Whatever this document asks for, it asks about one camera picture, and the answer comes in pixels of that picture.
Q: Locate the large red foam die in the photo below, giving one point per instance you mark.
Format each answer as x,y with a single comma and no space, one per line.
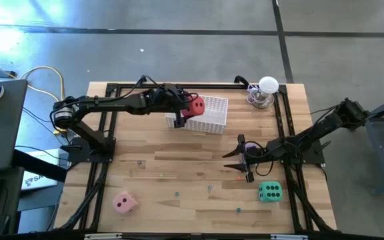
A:
195,106

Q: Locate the white printed box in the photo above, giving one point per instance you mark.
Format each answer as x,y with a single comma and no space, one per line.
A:
37,180

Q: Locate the black aluminium table frame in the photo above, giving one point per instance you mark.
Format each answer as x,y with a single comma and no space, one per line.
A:
218,86

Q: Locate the large green foam die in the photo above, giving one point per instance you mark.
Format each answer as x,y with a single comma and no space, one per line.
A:
270,192

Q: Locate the silver metal bracket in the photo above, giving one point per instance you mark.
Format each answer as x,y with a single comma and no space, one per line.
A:
288,237
102,236

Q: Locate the large purple foam die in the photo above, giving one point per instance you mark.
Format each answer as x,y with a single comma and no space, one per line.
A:
253,146

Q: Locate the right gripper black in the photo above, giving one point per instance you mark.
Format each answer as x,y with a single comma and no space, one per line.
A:
253,155

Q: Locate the white perforated basket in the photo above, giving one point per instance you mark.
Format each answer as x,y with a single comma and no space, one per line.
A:
212,113

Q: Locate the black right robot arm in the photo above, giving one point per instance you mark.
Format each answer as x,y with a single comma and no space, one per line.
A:
325,128

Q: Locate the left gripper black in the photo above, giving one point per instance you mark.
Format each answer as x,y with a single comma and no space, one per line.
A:
165,98

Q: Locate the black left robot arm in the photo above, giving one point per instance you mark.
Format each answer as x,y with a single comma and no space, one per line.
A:
118,103

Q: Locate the large pink foam die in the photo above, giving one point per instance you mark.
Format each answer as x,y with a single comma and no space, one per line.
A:
124,203

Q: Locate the white mushroom table lamp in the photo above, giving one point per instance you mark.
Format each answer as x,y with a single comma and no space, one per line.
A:
268,85

